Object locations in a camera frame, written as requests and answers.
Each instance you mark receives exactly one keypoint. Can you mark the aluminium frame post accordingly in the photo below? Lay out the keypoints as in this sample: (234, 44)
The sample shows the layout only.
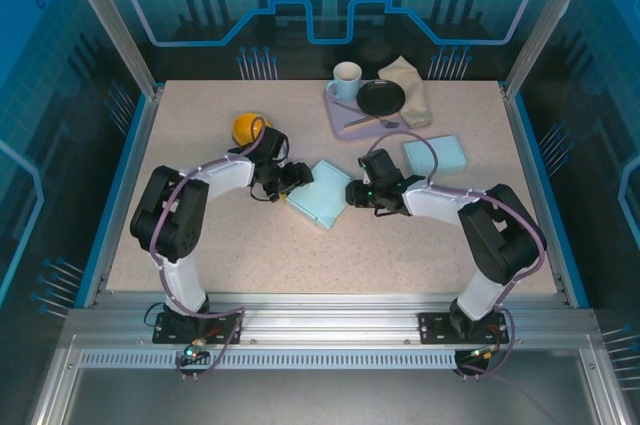
(552, 15)
(110, 15)

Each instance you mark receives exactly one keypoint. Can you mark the black round plate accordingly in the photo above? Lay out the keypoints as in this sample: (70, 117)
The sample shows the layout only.
(380, 97)

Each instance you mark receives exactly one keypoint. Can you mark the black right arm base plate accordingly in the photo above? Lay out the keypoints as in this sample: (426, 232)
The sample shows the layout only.
(432, 327)

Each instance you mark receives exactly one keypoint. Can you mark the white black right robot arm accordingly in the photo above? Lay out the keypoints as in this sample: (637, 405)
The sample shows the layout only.
(495, 230)

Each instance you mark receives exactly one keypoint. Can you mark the aluminium mounting rail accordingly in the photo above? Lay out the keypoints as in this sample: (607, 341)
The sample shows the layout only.
(330, 320)

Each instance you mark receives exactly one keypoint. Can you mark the lavender plastic tray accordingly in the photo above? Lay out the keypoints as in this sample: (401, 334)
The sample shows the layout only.
(342, 115)

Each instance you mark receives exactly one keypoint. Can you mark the light blue paper box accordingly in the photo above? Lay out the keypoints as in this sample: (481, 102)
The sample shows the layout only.
(320, 195)
(435, 155)

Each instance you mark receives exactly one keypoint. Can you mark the aluminium table side rail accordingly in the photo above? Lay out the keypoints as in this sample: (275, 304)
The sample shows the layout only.
(534, 185)
(129, 185)

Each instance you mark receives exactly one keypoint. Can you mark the beige cloth napkin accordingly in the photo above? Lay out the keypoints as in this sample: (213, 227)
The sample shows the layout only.
(410, 90)

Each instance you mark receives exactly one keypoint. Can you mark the orange bowl with patterned outside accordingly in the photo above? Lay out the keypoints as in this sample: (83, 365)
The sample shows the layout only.
(244, 127)

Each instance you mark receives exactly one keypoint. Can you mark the grey metal front panel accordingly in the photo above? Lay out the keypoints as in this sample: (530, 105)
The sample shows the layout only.
(320, 395)

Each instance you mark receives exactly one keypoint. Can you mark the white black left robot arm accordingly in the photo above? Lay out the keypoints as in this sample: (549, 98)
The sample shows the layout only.
(185, 225)

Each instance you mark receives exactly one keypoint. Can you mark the pale blue mug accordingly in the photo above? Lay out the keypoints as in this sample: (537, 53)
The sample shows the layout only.
(345, 87)

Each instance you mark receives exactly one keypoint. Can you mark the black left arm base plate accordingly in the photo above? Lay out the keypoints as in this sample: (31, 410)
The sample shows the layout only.
(165, 332)

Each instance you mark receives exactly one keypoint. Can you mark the silver metal knife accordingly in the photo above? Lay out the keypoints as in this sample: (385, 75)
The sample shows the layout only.
(356, 124)

